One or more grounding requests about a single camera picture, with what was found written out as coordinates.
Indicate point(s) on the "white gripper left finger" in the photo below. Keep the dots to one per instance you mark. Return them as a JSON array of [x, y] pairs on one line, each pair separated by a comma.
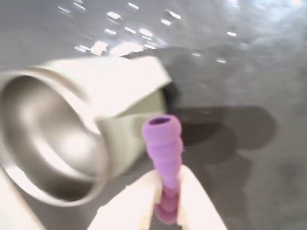
[[129, 208]]

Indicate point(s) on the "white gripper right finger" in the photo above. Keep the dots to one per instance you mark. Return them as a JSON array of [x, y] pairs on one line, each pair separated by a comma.
[[196, 206]]

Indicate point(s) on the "purple ribbed pen grip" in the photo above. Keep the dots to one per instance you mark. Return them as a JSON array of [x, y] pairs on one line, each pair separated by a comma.
[[165, 153]]

